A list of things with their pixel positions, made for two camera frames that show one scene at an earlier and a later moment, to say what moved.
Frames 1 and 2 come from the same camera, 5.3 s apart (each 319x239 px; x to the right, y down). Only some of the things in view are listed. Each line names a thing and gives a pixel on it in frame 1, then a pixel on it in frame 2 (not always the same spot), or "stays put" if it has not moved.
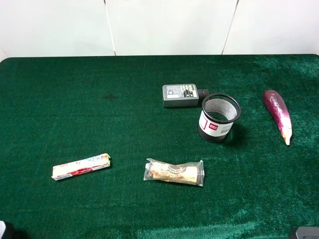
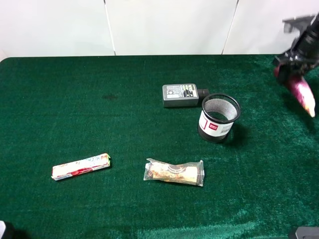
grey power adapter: (182, 95) stays put
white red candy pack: (62, 171) stays put
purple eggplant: (279, 111) to (302, 90)
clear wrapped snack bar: (190, 173) stays put
